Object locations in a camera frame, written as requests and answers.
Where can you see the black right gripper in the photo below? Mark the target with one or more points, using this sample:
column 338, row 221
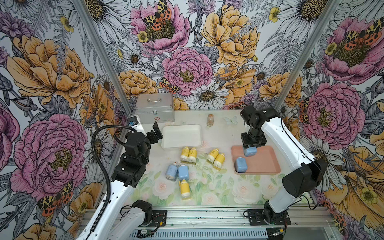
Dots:
column 246, row 142

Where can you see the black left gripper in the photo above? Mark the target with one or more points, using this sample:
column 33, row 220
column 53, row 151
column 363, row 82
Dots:
column 154, row 139

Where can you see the blue pencil sharpener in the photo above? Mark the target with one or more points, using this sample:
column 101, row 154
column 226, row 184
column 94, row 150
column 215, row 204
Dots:
column 250, row 151
column 241, row 165
column 183, row 172
column 172, row 171

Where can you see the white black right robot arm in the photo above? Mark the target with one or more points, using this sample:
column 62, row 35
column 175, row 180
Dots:
column 267, row 129

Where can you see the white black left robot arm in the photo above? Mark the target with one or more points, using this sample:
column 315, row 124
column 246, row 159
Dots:
column 121, row 184

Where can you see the yellow pencil sharpener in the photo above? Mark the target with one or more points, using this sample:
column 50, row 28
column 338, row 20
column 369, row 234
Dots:
column 192, row 158
column 212, row 155
column 185, row 154
column 185, row 189
column 219, row 161

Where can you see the white plastic tray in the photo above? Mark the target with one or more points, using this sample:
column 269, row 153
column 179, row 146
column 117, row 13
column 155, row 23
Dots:
column 180, row 136

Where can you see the pink plastic tray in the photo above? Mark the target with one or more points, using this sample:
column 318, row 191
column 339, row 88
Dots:
column 264, row 162

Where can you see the silver metal case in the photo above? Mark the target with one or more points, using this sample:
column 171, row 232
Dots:
column 155, row 108

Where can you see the small glass bottle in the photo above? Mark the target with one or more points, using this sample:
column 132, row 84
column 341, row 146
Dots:
column 210, row 120

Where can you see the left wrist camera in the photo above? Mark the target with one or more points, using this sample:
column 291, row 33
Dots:
column 134, row 122

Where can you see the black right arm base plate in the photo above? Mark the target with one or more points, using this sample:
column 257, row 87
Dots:
column 265, row 217

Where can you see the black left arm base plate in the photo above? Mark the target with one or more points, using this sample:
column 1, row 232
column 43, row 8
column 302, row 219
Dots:
column 158, row 216

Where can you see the aluminium rail frame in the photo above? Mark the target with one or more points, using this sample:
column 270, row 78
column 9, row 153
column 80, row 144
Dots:
column 228, row 223

